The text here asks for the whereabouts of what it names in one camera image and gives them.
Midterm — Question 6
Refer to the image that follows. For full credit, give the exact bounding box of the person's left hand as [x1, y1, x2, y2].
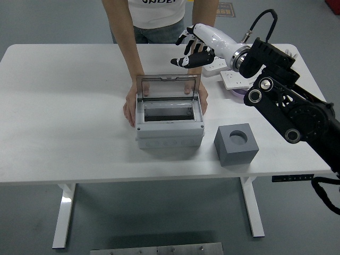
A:
[183, 81, 209, 116]

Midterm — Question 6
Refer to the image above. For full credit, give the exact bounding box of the long white power strip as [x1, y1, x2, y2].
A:
[203, 57, 229, 78]

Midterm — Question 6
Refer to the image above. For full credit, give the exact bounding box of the black table control panel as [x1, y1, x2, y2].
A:
[271, 174, 315, 183]

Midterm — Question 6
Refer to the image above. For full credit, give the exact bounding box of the white power cable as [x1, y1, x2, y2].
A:
[284, 47, 298, 61]

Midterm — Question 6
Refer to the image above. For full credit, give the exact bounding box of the transparent hinged box lid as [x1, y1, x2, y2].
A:
[135, 73, 201, 101]

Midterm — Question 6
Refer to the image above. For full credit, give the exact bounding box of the brown floor sign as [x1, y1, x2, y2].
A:
[215, 2, 236, 18]

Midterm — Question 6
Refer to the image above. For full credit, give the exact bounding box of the white table leg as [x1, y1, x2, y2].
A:
[52, 182, 77, 250]
[240, 176, 266, 238]

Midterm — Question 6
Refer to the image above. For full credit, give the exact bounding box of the purple white round object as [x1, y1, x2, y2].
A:
[229, 87, 252, 103]

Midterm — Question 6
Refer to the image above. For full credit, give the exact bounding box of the grey plastic electrical box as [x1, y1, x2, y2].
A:
[135, 91, 205, 149]

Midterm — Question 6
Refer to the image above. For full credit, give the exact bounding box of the person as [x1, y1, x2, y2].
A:
[110, 0, 186, 45]

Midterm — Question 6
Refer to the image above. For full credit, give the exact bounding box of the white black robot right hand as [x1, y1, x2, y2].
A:
[170, 23, 239, 70]

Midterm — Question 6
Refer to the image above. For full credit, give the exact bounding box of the grey block with round hole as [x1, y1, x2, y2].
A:
[214, 123, 260, 167]

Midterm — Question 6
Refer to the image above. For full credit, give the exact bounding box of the red object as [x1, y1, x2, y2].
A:
[324, 0, 340, 14]

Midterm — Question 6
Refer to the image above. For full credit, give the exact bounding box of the person's right hand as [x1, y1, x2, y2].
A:
[123, 81, 150, 128]

